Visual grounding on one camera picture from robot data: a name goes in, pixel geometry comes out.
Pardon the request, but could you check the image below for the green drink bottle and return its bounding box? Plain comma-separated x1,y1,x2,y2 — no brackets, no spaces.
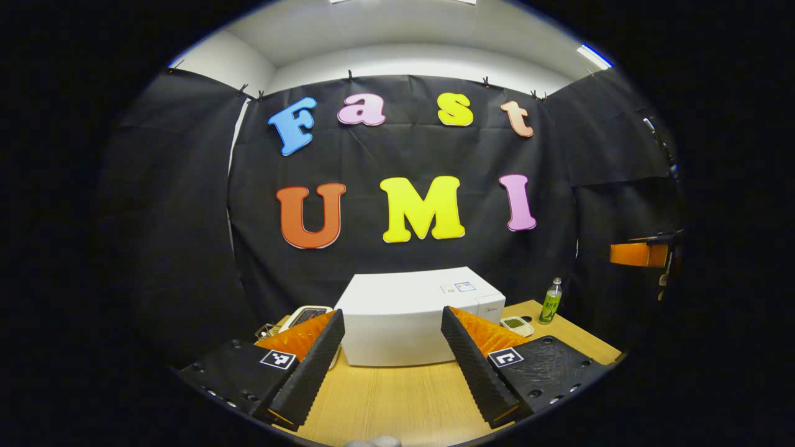
538,278,563,325

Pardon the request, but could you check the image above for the ceiling light panel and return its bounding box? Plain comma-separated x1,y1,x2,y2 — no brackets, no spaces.
576,43,612,70
329,0,478,6

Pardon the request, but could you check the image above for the small white appliance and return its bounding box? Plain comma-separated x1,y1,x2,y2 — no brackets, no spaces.
278,305,334,331

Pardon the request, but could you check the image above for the white divided dish with beans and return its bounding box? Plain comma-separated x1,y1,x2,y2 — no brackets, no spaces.
500,315,535,338

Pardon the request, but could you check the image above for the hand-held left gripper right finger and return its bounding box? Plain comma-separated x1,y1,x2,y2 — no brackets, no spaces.
440,305,616,429

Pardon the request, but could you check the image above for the white microwave oven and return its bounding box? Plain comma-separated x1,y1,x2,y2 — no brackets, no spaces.
334,267,506,367

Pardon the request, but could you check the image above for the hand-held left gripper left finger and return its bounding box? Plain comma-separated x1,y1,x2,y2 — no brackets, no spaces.
177,309,346,432

